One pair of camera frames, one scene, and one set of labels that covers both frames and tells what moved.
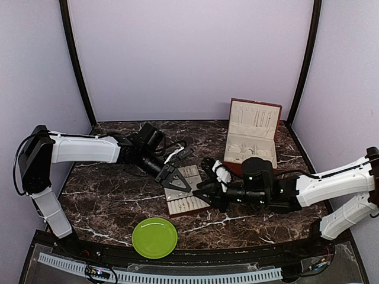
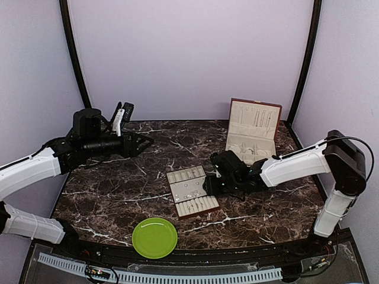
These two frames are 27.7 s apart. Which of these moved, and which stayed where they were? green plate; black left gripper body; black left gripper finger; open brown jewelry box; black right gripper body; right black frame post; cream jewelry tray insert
Moved: black right gripper body; black left gripper body; black left gripper finger; cream jewelry tray insert
Stayed: right black frame post; green plate; open brown jewelry box
